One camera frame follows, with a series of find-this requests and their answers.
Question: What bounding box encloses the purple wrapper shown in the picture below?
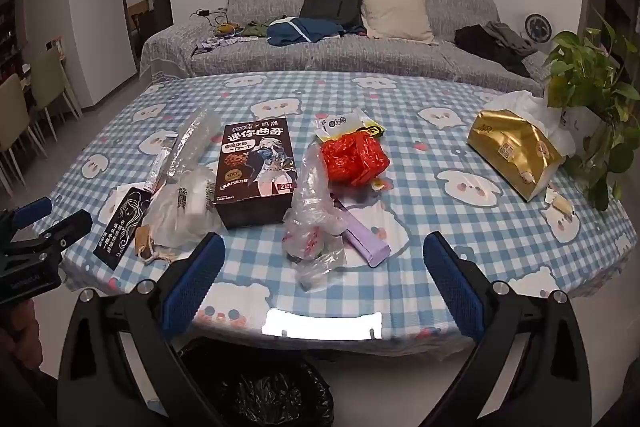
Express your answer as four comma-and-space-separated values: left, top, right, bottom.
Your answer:
332, 199, 392, 269

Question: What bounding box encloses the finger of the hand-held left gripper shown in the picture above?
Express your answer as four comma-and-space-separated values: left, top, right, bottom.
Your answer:
17, 209, 94, 265
0, 197, 53, 240

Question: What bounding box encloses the red plastic bag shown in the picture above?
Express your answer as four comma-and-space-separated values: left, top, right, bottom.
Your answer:
320, 132, 392, 188

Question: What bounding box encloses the blue jacket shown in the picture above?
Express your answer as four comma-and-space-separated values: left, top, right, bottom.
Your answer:
266, 17, 346, 46

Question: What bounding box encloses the green potted plant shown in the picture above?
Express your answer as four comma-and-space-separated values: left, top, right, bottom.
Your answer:
542, 9, 640, 212

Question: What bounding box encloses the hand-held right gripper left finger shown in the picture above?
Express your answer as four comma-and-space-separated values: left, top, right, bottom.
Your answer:
57, 232, 227, 427

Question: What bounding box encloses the purple patterned cloth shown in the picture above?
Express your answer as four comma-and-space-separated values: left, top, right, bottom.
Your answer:
192, 34, 246, 55

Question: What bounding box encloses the grey garment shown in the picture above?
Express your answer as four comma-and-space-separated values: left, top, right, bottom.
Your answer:
484, 21, 538, 56

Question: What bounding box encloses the yellow snack wrapper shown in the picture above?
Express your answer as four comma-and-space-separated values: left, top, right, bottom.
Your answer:
312, 108, 387, 144

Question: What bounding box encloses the black garment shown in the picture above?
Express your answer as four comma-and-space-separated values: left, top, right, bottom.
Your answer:
454, 25, 532, 78

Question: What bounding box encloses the blue checkered tablecloth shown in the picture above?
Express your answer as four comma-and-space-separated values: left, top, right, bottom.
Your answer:
32, 71, 640, 355

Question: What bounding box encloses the clear crumpled plastic bag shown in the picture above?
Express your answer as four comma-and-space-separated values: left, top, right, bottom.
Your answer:
282, 142, 351, 293

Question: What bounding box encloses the trash bin with black bag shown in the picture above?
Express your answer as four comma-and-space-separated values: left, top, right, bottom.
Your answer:
180, 347, 336, 427

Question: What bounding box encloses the green garment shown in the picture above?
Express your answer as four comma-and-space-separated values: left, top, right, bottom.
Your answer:
239, 21, 273, 38

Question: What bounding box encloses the long foil wrapper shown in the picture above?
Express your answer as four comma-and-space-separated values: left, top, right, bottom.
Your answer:
144, 133, 180, 196

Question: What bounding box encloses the brown paper scrap with twine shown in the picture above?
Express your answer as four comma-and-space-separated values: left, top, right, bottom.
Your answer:
135, 224, 173, 265

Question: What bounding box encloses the grey covered sofa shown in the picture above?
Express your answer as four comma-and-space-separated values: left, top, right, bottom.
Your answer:
139, 0, 556, 98

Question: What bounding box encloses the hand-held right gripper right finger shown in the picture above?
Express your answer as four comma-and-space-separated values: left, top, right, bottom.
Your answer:
422, 232, 591, 427

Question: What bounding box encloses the round dark fan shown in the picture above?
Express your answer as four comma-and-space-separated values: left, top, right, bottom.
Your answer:
525, 13, 553, 45

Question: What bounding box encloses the beige pillow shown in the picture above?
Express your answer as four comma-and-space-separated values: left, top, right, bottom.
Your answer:
361, 0, 440, 46

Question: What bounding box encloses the beige dining chair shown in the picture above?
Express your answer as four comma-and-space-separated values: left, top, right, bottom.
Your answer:
30, 39, 81, 122
0, 74, 46, 192

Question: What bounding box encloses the brown cookie box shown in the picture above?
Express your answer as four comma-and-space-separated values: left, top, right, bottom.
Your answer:
214, 119, 299, 230

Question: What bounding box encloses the black backpack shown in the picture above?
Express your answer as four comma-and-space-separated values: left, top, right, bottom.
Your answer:
299, 0, 366, 32

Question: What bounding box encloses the white plastic bag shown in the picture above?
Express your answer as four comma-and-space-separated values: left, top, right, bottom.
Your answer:
147, 167, 226, 253

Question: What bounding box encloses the gold tissue pack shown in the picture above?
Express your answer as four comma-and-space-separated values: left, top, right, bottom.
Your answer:
467, 91, 578, 202

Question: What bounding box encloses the clear bubble wrap bag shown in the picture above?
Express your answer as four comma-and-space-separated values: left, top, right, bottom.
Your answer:
165, 107, 223, 188

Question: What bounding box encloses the small cream wrapper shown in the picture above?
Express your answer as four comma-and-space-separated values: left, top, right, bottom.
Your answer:
544, 187, 575, 217

